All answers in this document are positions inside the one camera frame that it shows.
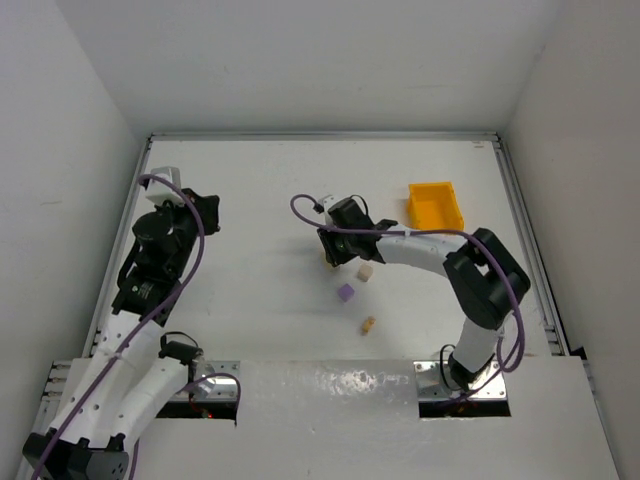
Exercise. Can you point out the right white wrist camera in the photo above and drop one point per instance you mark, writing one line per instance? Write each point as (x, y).
(323, 206)

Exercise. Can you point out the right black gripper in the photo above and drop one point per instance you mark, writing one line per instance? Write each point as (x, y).
(331, 246)

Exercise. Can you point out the purple cube block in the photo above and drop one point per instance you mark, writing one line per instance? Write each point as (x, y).
(346, 292)

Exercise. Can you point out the white front cover board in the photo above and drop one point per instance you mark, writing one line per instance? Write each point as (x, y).
(360, 420)

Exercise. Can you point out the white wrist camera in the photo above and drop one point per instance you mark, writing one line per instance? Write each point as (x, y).
(323, 206)
(158, 193)

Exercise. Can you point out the metal base plate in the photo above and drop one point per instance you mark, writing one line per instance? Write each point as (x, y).
(219, 380)
(488, 386)

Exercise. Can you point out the small orange wood block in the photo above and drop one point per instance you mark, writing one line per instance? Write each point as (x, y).
(367, 325)

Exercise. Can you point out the yellow plastic bin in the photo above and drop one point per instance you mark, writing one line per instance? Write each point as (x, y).
(433, 206)

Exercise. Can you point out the long light wood block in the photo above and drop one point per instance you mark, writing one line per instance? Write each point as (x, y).
(328, 265)

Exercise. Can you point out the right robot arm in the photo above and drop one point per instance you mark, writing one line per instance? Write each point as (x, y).
(487, 281)

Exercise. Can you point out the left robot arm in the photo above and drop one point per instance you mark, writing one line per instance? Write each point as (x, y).
(133, 372)

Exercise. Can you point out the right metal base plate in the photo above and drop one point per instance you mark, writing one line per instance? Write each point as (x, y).
(488, 386)

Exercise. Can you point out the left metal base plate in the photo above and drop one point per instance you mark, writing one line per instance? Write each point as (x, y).
(219, 380)

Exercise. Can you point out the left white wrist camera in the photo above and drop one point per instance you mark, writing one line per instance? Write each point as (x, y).
(158, 193)

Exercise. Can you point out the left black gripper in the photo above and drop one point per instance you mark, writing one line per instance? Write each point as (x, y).
(201, 210)

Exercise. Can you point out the light wood cube block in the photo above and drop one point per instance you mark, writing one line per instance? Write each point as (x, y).
(365, 272)

